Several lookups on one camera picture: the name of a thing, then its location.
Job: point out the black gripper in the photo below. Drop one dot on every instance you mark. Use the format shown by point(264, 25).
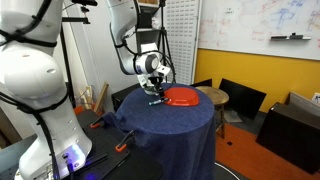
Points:
point(155, 80)

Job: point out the green dry erase marker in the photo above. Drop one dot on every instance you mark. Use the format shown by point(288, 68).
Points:
point(156, 102)

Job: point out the black perforated robot base table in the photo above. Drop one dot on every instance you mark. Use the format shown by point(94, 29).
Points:
point(106, 160)

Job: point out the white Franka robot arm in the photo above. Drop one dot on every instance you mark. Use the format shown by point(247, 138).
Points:
point(33, 83)

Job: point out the red plastic plate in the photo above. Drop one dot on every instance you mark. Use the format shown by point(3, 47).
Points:
point(182, 96)

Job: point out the black low box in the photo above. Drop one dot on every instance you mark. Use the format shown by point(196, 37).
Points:
point(125, 95)

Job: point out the blue tablecloth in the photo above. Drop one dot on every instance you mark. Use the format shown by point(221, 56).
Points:
point(166, 133)

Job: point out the black flat monitor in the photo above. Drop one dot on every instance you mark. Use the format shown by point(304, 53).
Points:
point(203, 83)
point(241, 98)

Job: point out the round wooden stool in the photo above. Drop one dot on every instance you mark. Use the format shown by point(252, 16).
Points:
point(213, 95)

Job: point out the black tripod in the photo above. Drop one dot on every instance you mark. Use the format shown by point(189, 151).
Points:
point(163, 36)

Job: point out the white perforated panel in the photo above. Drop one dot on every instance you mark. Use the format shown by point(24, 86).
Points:
point(181, 40)

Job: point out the wooden boards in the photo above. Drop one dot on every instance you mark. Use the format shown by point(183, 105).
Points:
point(100, 98)

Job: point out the orange tipped black clamp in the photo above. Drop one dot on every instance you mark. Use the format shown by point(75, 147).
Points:
point(122, 144)
point(96, 124)

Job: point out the black pole stand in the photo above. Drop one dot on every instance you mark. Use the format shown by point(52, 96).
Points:
point(66, 60)

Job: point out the black whiteboard eraser tray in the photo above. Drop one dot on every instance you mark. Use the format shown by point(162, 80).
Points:
point(290, 37)

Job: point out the black box cabinet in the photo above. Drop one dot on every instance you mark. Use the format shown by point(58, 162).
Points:
point(293, 140)

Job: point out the grey backed monitor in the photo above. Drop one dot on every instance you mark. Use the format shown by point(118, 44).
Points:
point(305, 103)

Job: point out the wall whiteboard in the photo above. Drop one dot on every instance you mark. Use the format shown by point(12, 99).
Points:
point(260, 23)

